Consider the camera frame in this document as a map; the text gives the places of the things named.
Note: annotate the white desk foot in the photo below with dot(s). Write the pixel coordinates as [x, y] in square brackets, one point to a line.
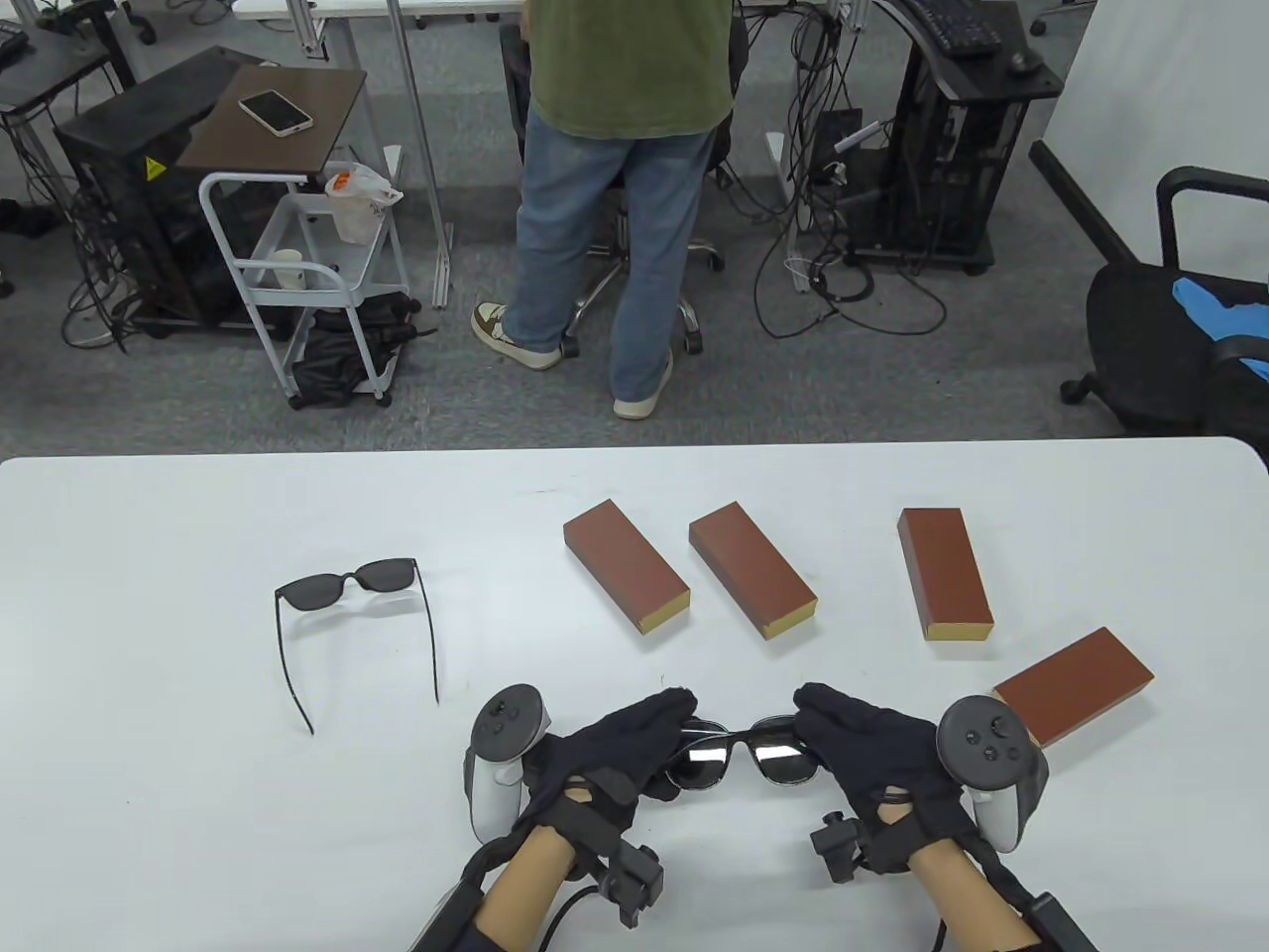
[780, 159]

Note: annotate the black wrist battery pack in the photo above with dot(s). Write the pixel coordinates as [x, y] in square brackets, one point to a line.
[1056, 922]
[446, 927]

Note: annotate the black mesh office chair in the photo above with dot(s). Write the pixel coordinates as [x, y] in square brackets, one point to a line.
[709, 256]

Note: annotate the black fabric office chair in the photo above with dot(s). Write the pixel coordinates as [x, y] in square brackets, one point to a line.
[1140, 337]

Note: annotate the blue cloth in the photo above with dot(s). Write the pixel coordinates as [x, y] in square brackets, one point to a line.
[1219, 317]

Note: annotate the black computer case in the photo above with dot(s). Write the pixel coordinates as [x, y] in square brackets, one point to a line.
[119, 149]

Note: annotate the grey VR controller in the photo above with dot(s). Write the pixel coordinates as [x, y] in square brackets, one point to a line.
[981, 739]
[511, 719]

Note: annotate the white smartphone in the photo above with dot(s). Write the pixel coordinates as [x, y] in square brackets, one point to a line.
[276, 111]

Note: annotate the brown storage box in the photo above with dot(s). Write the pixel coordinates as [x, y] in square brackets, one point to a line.
[1081, 684]
[620, 560]
[942, 570]
[749, 565]

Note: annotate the person's right hand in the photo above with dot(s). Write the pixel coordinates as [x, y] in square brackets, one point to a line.
[882, 764]

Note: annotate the black keyboard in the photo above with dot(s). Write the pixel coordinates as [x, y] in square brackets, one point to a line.
[957, 28]

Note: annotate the white paper cup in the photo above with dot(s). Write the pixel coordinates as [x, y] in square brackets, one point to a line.
[288, 270]

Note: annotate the person's left hand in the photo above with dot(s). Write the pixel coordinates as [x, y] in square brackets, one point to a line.
[595, 764]

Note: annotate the black computer stand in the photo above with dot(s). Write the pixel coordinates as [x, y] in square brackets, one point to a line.
[942, 178]

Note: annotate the person's right forearm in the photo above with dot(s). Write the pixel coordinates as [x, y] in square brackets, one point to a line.
[962, 892]

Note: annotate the black floor box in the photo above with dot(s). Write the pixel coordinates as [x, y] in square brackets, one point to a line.
[836, 134]

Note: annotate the black bag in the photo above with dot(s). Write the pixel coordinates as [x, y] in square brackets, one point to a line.
[332, 362]

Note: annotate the person's left forearm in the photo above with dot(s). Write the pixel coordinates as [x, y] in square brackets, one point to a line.
[520, 892]

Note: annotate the black desk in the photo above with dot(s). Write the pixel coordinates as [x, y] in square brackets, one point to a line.
[59, 64]

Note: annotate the white rolling cart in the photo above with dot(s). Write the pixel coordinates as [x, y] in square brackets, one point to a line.
[297, 228]

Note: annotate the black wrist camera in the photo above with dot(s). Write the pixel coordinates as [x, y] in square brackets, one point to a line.
[630, 878]
[838, 848]

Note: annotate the black sunglasses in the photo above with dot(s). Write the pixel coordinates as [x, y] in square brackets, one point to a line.
[699, 764]
[317, 591]

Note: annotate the white plastic bag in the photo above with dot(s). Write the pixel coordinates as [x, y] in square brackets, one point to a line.
[352, 213]

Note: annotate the black computer mouse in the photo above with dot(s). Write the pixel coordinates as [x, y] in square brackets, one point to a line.
[1024, 62]

